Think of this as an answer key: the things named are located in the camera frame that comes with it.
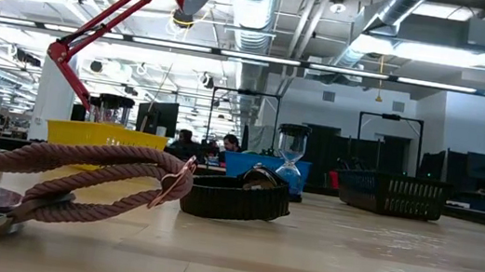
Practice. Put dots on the black metal rig frame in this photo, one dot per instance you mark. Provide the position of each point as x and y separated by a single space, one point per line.
393 117
248 92

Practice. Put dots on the yellow plastic basket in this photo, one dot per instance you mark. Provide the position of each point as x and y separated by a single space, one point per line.
83 133

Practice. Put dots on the clear hourglass black caps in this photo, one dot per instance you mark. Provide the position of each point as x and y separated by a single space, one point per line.
115 112

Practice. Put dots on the red desk lamp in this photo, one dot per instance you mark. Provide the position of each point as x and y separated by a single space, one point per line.
58 51

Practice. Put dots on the blue sand hourglass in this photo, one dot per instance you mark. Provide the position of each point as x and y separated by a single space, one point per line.
291 147

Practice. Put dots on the blue plastic basket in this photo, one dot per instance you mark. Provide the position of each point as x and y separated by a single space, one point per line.
257 166

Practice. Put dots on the red object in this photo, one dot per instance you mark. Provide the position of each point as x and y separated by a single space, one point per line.
334 180

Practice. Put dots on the black plastic basket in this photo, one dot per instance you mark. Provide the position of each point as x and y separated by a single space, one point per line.
394 196

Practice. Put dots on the overhead LED light bar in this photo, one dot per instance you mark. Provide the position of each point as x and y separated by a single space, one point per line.
257 57

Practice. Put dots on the black woven band watch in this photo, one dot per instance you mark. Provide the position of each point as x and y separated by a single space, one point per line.
234 200

